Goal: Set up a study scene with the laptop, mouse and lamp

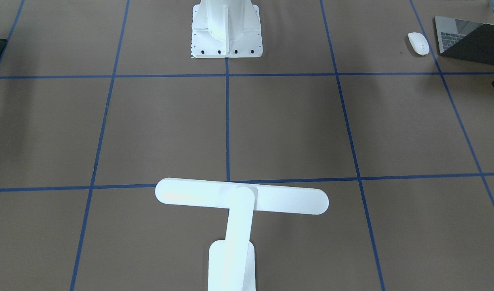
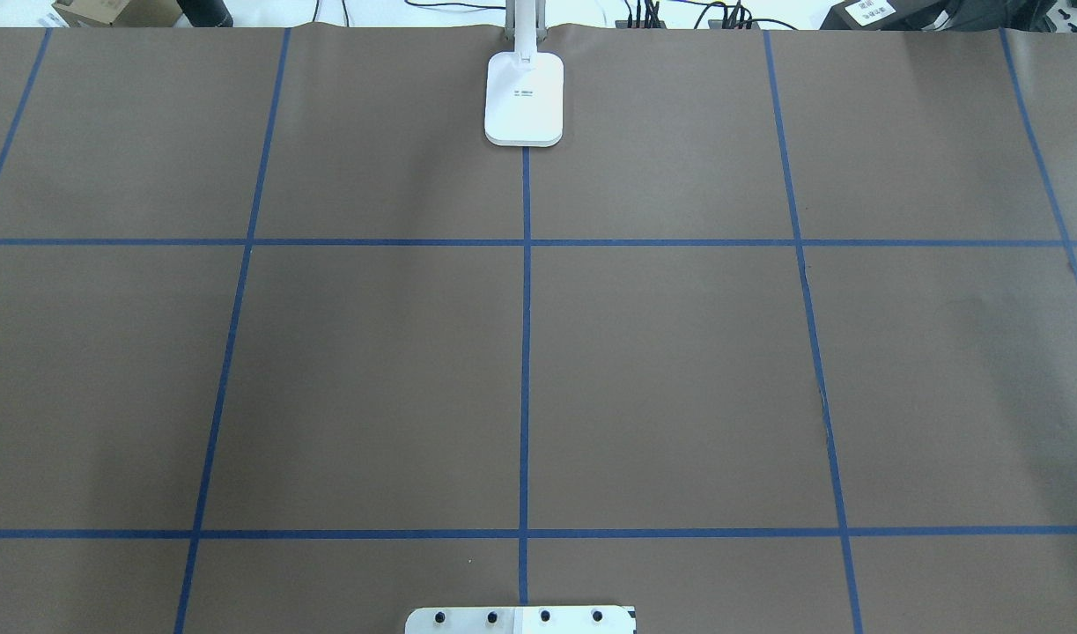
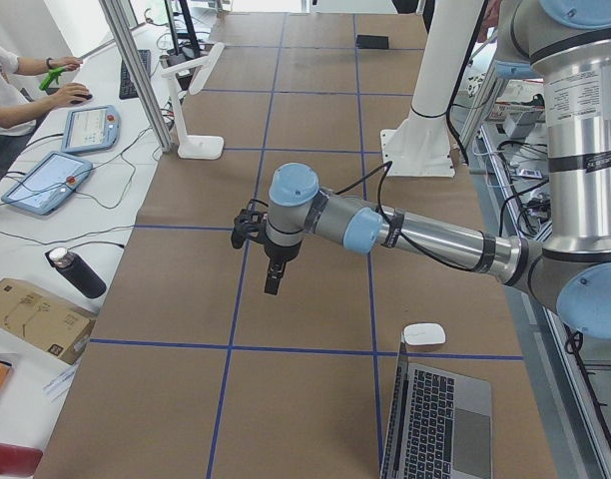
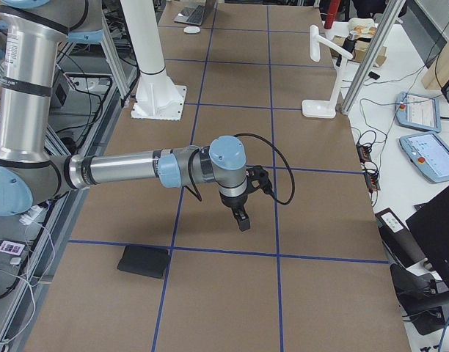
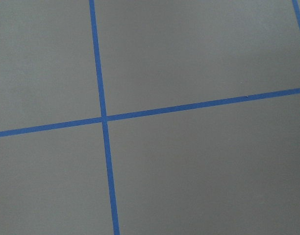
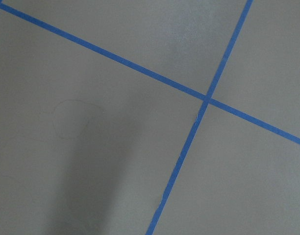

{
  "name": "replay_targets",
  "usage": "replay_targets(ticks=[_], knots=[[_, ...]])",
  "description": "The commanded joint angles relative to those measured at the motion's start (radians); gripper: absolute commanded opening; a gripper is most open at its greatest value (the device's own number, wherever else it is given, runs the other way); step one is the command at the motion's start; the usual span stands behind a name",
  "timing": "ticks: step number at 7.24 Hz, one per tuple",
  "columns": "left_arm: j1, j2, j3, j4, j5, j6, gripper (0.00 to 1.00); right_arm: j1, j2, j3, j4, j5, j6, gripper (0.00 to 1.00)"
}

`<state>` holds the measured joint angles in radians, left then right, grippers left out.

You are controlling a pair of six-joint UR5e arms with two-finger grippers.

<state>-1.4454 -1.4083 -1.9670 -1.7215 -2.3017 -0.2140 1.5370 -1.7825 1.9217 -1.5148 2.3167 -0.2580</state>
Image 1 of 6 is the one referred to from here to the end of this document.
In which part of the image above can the white computer mouse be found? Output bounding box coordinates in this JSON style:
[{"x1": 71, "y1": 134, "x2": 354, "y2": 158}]
[{"x1": 408, "y1": 32, "x2": 430, "y2": 56}]

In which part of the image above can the white desk lamp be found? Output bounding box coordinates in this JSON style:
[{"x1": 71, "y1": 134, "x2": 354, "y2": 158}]
[{"x1": 155, "y1": 177, "x2": 329, "y2": 291}]

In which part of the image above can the white camera mast pedestal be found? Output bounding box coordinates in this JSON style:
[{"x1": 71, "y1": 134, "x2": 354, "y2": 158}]
[{"x1": 190, "y1": 0, "x2": 263, "y2": 58}]

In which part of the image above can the grey laptop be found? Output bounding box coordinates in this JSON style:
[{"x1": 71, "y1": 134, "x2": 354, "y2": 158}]
[{"x1": 434, "y1": 15, "x2": 494, "y2": 66}]

